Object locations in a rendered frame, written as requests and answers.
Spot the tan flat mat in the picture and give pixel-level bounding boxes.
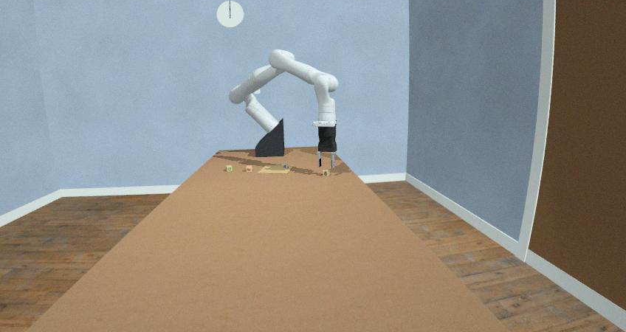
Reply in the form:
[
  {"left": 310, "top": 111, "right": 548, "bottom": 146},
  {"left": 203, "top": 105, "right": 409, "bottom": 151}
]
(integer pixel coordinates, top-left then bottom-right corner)
[{"left": 258, "top": 165, "right": 294, "bottom": 174}]

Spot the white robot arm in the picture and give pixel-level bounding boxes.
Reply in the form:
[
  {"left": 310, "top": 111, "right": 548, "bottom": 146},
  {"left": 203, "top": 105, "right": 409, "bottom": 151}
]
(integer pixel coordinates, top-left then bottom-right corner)
[{"left": 229, "top": 49, "right": 338, "bottom": 133}]

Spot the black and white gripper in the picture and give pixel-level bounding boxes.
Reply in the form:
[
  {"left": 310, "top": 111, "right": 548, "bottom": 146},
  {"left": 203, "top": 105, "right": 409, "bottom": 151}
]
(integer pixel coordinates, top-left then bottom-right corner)
[{"left": 312, "top": 112, "right": 337, "bottom": 168}]

